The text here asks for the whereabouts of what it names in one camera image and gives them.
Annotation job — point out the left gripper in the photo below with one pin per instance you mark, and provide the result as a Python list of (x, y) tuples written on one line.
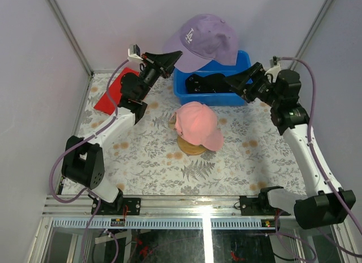
[(162, 63)]

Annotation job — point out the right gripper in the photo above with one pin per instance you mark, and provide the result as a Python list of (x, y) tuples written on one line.
[(257, 72)]

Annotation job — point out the blue plastic bin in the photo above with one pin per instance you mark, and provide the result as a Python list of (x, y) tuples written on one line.
[(212, 99)]

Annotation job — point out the purple LA baseball cap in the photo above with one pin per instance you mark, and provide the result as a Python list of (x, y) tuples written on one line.
[(202, 39)]

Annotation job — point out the beige baseball cap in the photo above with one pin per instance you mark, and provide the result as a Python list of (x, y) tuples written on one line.
[(172, 122)]

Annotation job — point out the pink baseball cap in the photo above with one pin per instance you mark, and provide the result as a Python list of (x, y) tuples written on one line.
[(197, 124)]

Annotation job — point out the wooden hat stand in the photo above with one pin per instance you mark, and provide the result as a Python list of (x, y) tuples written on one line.
[(190, 149)]

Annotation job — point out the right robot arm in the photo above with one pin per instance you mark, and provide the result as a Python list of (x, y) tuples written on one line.
[(326, 202)]

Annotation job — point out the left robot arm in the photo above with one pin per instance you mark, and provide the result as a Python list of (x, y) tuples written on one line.
[(83, 161)]

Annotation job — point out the black cap in bin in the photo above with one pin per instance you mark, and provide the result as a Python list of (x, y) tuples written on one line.
[(214, 83)]

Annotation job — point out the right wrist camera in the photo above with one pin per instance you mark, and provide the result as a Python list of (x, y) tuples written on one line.
[(275, 66)]

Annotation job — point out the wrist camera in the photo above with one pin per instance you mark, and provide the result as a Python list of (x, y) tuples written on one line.
[(275, 66), (134, 54)]

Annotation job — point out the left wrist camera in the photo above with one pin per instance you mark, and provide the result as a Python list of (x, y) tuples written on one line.
[(134, 54)]

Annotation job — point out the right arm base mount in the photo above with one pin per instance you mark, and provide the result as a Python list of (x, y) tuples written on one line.
[(257, 205)]

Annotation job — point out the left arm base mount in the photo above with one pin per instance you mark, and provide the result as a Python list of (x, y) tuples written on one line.
[(125, 206)]

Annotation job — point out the aluminium front rail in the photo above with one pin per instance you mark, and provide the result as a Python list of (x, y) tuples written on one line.
[(165, 212)]

